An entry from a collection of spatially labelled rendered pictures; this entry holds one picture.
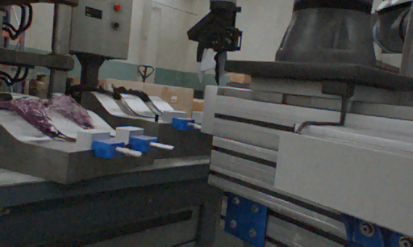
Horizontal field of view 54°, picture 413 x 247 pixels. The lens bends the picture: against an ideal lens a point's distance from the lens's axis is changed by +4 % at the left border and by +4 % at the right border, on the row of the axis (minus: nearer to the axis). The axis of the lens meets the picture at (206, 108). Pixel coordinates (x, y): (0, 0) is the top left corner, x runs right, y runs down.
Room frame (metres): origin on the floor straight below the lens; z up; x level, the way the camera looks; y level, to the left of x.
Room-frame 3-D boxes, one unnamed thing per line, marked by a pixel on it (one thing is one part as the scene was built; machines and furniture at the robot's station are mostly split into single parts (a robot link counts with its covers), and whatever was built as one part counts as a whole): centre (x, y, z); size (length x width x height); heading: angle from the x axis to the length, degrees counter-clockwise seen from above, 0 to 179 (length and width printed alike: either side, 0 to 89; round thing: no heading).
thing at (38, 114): (0.88, 0.38, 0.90); 0.26 x 0.18 x 0.08; 64
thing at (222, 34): (1.05, -0.02, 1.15); 0.09 x 0.08 x 0.12; 47
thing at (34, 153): (0.88, 0.39, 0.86); 0.50 x 0.26 x 0.11; 64
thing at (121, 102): (1.18, 0.20, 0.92); 0.35 x 0.16 x 0.09; 47
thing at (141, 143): (0.81, 0.12, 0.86); 0.13 x 0.05 x 0.05; 64
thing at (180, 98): (5.53, 0.85, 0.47); 1.22 x 0.80 x 0.94; 52
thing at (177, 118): (0.97, 0.05, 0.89); 0.13 x 0.05 x 0.05; 46
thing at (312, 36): (0.64, -0.18, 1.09); 0.15 x 0.15 x 0.10
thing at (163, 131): (1.20, 0.20, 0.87); 0.50 x 0.26 x 0.14; 47
